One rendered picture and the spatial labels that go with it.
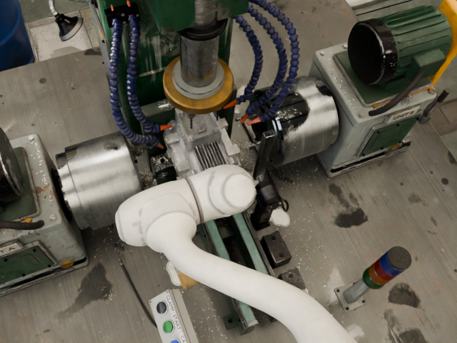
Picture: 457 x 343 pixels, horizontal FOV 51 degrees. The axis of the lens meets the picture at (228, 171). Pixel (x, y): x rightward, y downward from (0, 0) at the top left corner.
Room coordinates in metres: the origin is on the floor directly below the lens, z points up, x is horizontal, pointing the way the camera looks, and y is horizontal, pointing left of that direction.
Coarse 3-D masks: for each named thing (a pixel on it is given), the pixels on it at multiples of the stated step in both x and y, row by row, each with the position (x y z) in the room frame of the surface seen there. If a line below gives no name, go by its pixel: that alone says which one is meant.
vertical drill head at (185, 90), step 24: (216, 0) 0.74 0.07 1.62; (192, 48) 0.72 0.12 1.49; (216, 48) 0.75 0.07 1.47; (168, 72) 0.77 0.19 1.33; (192, 72) 0.72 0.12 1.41; (216, 72) 0.76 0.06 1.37; (168, 96) 0.70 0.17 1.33; (192, 96) 0.70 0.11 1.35; (216, 96) 0.71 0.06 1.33; (216, 120) 0.74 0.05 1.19
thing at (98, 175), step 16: (80, 144) 0.63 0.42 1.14; (96, 144) 0.63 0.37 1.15; (112, 144) 0.63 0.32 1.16; (128, 144) 0.64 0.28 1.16; (64, 160) 0.57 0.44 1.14; (80, 160) 0.57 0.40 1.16; (96, 160) 0.58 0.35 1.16; (112, 160) 0.58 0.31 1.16; (128, 160) 0.59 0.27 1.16; (64, 176) 0.52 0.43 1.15; (80, 176) 0.52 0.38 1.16; (96, 176) 0.53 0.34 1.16; (112, 176) 0.54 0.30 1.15; (128, 176) 0.55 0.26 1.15; (144, 176) 0.59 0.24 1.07; (64, 192) 0.50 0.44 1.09; (80, 192) 0.49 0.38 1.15; (96, 192) 0.50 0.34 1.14; (112, 192) 0.51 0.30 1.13; (128, 192) 0.52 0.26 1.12; (80, 208) 0.46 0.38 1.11; (96, 208) 0.46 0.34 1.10; (112, 208) 0.48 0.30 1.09; (80, 224) 0.43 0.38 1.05; (96, 224) 0.44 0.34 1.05
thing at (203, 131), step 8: (176, 112) 0.78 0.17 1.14; (184, 112) 0.80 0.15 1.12; (176, 120) 0.78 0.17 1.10; (184, 120) 0.77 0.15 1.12; (192, 120) 0.77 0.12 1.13; (200, 120) 0.77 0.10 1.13; (208, 120) 0.78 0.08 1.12; (184, 128) 0.74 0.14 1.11; (192, 128) 0.75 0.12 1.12; (200, 128) 0.74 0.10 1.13; (208, 128) 0.76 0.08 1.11; (216, 128) 0.74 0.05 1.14; (184, 136) 0.71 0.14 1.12; (192, 136) 0.70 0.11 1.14; (200, 136) 0.72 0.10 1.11; (208, 136) 0.71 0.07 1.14; (216, 136) 0.72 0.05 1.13; (184, 144) 0.71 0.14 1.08; (192, 144) 0.69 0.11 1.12; (200, 144) 0.70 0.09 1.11
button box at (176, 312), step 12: (156, 300) 0.26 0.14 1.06; (168, 300) 0.26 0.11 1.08; (180, 300) 0.26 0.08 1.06; (156, 312) 0.23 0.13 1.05; (168, 312) 0.23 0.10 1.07; (180, 312) 0.23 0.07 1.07; (156, 324) 0.20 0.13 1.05; (180, 324) 0.20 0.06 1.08; (168, 336) 0.17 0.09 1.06; (180, 336) 0.17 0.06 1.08; (192, 336) 0.18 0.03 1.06
